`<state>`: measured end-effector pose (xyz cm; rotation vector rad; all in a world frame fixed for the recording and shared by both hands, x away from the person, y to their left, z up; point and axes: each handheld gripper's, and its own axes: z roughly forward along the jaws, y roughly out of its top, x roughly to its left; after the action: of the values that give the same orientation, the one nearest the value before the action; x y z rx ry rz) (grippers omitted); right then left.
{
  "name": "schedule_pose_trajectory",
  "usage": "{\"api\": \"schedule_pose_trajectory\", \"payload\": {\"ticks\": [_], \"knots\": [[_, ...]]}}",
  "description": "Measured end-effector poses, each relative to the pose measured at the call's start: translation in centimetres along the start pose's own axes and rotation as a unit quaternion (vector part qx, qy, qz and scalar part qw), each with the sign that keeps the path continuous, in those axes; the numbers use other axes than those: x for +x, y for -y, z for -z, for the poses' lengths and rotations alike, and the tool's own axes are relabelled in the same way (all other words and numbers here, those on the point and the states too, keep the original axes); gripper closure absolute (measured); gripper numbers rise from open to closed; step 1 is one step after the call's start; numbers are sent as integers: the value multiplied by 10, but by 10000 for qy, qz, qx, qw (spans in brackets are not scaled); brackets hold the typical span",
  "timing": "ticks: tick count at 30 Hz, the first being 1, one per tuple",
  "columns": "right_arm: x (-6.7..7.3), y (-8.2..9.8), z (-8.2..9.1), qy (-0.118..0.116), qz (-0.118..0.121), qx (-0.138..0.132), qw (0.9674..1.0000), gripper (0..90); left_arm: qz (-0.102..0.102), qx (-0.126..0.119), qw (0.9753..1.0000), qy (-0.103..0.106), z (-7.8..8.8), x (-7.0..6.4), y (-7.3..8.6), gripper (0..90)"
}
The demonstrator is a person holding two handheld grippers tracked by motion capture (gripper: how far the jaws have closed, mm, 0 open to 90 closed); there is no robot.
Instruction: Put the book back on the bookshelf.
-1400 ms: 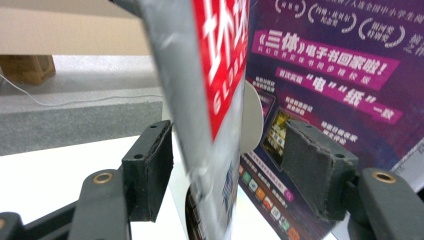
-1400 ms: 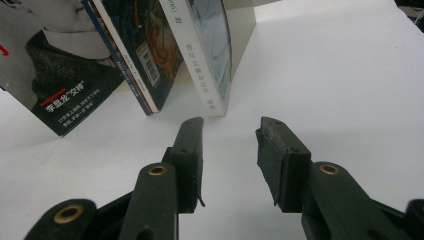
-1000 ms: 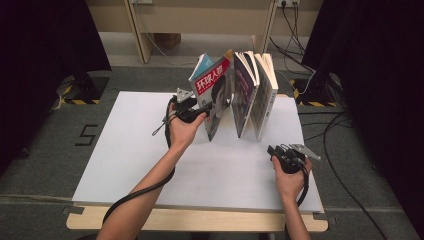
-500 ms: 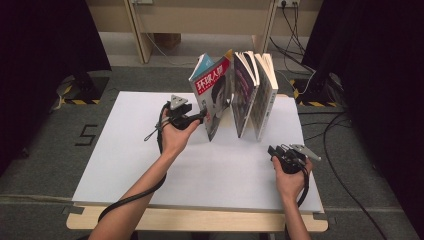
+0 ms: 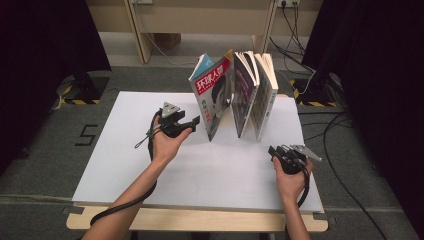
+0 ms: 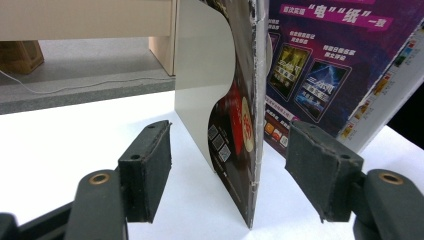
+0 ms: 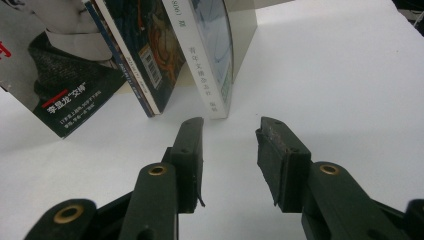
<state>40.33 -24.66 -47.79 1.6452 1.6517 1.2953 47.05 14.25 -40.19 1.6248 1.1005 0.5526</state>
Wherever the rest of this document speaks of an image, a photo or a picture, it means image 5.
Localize white floor cable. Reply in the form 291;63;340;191
144;33;316;96

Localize black socket cables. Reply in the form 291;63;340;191
269;0;316;73

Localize wooden expanding book rack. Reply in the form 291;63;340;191
218;99;239;129

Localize thick magazine with red title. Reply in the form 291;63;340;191
188;49;234;143

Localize person's left hand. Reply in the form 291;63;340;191
151;115;194;165

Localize white magazine with picture grid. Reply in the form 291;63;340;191
249;52;279;142

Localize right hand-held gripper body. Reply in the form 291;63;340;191
278;144;323;175

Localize beige wooden desk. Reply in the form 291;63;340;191
84;0;324;66

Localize long black floor cable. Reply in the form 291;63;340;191
321;111;389;240

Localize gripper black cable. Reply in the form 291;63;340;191
89;111;162;228
295;166;312;209

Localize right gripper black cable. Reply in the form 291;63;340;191
295;166;312;209

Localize person's right hand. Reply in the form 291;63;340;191
272;157;314;205

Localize black curtain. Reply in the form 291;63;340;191
0;0;113;174
301;0;424;231

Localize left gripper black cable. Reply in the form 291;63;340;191
89;111;162;228

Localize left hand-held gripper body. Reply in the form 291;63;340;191
154;102;188;139

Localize thin black strap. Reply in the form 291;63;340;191
134;131;155;150

